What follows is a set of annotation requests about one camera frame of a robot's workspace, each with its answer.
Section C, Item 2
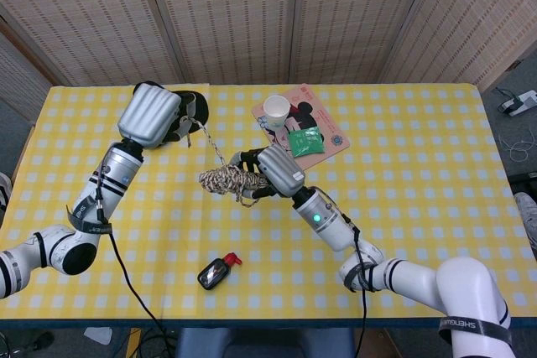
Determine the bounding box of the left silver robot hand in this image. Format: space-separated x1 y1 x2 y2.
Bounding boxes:
117 82 201 150

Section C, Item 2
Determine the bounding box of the speckled beige braided rope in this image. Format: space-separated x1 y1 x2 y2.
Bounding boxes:
184 117 269 208

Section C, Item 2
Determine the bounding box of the black baseball cap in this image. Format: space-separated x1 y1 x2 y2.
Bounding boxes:
133 80 210 145

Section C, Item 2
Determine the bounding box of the white paper cup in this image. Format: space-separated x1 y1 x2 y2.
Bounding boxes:
263 95 290 131

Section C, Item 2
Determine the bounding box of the woven bamboo folding screen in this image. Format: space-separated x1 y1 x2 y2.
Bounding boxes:
0 0 537 93

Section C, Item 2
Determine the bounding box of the green sachet packet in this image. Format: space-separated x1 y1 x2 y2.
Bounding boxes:
287 126 326 159

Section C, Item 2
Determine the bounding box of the black ink bottle red cap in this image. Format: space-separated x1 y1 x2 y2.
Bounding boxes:
196 252 243 291

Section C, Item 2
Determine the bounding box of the pink cartoon mouse pad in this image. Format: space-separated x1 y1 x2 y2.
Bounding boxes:
251 83 351 173

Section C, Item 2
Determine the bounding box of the white paper scrap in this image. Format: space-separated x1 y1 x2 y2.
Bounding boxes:
82 326 114 345

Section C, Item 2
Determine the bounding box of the small black floor object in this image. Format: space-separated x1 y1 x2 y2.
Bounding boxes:
31 331 55 350

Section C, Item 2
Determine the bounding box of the blue chair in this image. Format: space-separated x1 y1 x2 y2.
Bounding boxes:
174 326 356 358

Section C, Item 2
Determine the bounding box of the yellow checked tablecloth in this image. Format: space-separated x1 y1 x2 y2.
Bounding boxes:
0 83 537 321

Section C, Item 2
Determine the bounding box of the white and black floor device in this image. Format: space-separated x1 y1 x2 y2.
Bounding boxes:
497 88 537 117

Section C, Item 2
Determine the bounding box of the grey shoe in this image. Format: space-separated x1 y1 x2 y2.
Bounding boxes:
514 192 537 250

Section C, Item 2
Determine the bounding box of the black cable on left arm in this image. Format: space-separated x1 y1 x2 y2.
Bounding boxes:
94 173 175 358

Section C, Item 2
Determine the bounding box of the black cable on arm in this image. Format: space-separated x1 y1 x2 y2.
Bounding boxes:
341 213 378 358
94 173 175 358

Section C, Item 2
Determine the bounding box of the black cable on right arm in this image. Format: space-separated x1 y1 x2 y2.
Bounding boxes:
341 213 378 358

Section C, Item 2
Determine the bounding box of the thin white floor cable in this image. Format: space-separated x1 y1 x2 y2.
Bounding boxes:
505 127 537 163

